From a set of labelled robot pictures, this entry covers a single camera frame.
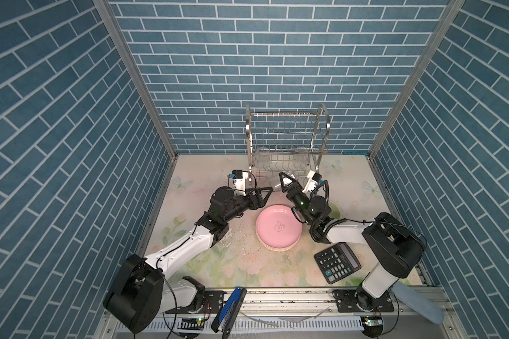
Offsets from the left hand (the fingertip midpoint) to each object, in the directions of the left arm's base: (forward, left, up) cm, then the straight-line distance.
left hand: (268, 191), depth 76 cm
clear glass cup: (+2, -3, 0) cm, 4 cm away
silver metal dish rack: (+38, -16, -11) cm, 43 cm away
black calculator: (-19, -27, -21) cm, 39 cm away
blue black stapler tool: (-36, +14, -21) cm, 44 cm away
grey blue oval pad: (-33, -51, -20) cm, 64 cm away
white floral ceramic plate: (-13, -4, -22) cm, 26 cm away
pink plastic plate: (-3, -5, -23) cm, 23 cm away
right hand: (+6, -4, +1) cm, 8 cm away
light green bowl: (0, -29, -16) cm, 33 cm away
